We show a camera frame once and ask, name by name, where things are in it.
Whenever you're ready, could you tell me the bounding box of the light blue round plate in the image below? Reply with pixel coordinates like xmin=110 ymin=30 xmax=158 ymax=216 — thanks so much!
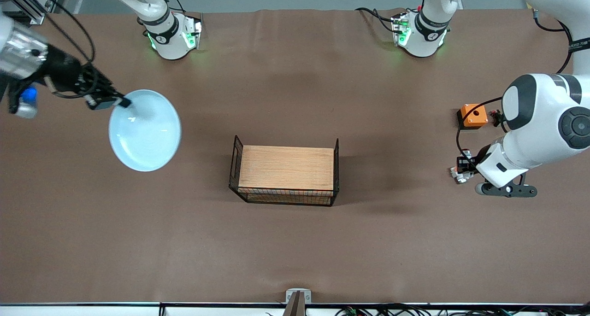
xmin=108 ymin=89 xmax=182 ymax=172

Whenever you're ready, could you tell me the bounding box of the orange button box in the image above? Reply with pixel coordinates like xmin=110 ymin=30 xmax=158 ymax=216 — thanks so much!
xmin=457 ymin=104 xmax=489 ymax=130

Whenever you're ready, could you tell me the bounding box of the brown table cover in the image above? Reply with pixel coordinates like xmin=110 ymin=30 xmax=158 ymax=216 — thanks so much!
xmin=0 ymin=8 xmax=590 ymax=305

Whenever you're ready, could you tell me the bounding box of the wooden board lid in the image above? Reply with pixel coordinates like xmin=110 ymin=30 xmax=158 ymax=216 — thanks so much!
xmin=238 ymin=145 xmax=334 ymax=191

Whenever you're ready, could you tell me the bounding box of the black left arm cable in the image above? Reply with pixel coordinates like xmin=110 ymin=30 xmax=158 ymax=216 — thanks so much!
xmin=455 ymin=7 xmax=576 ymax=159

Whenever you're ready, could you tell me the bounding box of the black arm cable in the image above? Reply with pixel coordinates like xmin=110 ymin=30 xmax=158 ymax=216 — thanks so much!
xmin=455 ymin=7 xmax=576 ymax=159
xmin=28 ymin=0 xmax=96 ymax=64

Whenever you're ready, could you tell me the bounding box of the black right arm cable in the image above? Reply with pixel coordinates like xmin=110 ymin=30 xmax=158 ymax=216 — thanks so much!
xmin=28 ymin=0 xmax=96 ymax=64

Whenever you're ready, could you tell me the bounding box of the aluminium frame post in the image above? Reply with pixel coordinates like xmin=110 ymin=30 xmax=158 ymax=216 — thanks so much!
xmin=9 ymin=0 xmax=64 ymax=25

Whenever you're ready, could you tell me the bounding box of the black right base cable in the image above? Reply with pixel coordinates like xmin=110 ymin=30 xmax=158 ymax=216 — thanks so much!
xmin=154 ymin=0 xmax=186 ymax=13

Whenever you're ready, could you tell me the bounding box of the black base cable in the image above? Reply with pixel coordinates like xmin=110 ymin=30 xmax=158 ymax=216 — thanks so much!
xmin=355 ymin=6 xmax=401 ymax=35
xmin=154 ymin=0 xmax=186 ymax=13

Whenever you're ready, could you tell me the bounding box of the black wire basket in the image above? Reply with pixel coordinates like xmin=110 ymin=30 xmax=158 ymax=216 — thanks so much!
xmin=229 ymin=135 xmax=340 ymax=207

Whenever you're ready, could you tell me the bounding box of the black cable bundle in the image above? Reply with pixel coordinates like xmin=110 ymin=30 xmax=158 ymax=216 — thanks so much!
xmin=334 ymin=304 xmax=590 ymax=316

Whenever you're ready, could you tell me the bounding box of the black left base cable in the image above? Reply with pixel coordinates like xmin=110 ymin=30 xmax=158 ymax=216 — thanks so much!
xmin=355 ymin=6 xmax=401 ymax=35

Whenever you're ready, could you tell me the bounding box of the grey metal camera bracket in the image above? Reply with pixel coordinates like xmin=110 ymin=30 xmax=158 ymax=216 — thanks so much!
xmin=286 ymin=288 xmax=312 ymax=304

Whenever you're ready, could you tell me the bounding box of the brown camera stand post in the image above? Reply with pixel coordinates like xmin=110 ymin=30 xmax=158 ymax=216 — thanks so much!
xmin=282 ymin=291 xmax=307 ymax=316

